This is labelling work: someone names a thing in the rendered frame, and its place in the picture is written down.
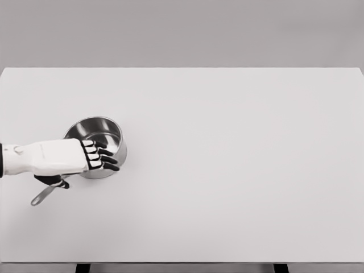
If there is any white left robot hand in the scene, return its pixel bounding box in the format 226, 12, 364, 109
30, 138, 121, 191

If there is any steel pot with long handle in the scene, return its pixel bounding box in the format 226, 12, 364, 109
30, 115, 127, 207

